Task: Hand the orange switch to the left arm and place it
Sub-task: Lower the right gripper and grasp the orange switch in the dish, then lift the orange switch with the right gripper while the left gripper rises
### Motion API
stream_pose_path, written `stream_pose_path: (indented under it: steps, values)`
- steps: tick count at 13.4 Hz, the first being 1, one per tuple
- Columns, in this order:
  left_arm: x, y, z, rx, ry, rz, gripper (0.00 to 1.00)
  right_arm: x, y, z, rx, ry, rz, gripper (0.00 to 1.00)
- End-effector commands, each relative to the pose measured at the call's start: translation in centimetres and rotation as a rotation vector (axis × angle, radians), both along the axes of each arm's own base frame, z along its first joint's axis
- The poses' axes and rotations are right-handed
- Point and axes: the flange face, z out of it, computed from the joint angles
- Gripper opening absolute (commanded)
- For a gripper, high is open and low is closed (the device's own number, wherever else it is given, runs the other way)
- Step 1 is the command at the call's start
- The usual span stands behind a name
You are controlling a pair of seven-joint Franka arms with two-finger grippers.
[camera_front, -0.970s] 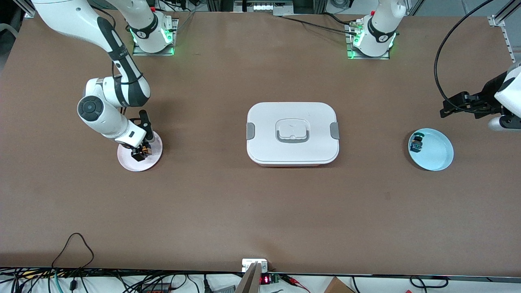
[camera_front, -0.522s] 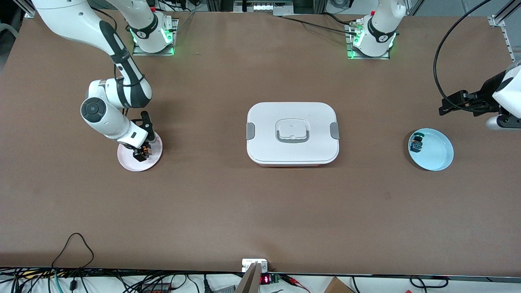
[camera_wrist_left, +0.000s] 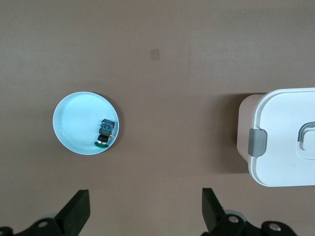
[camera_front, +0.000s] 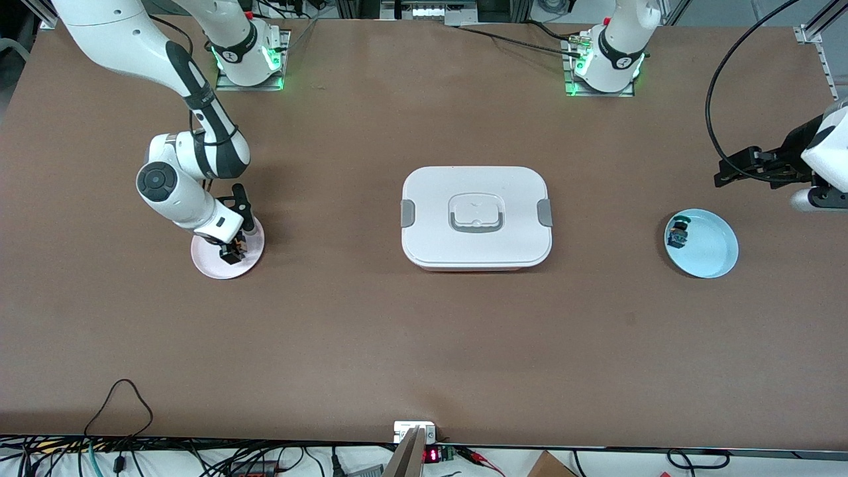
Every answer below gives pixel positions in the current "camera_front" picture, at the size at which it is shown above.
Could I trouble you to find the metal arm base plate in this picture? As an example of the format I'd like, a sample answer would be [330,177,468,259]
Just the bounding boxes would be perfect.
[562,36,637,98]
[215,30,291,92]

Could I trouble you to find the aluminium frame profile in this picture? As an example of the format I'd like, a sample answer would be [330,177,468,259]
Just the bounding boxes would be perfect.
[20,0,58,31]
[794,0,848,105]

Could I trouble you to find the thick black base cable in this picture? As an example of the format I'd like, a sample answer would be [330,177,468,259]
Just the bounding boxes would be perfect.
[457,20,590,59]

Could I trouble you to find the white lunch box grey latches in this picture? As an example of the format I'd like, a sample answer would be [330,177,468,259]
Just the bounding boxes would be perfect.
[400,166,553,272]

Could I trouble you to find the light blue round plate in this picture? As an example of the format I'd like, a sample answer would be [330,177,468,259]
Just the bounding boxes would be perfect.
[664,209,739,279]

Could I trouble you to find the brown cardboard piece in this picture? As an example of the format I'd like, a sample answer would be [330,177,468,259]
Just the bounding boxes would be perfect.
[527,450,577,477]

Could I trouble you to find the red test leads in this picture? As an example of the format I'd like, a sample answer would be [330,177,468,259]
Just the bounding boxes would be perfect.
[457,445,505,477]

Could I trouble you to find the grey slanted bar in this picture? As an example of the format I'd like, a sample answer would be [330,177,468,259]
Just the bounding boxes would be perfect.
[383,427,426,477]

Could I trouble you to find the pink round plate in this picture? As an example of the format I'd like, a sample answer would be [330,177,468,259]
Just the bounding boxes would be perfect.
[191,215,266,280]

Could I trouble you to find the black table edge strip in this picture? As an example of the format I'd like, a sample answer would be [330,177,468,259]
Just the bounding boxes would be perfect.
[0,434,848,459]

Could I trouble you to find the white power block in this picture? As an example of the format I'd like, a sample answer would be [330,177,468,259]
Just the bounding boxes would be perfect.
[394,421,437,443]

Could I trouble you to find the thin black cable loop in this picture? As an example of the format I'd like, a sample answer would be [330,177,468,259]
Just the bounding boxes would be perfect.
[84,379,154,439]

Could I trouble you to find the silver electronic device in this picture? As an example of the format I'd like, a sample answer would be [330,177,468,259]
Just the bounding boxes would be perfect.
[381,0,478,26]

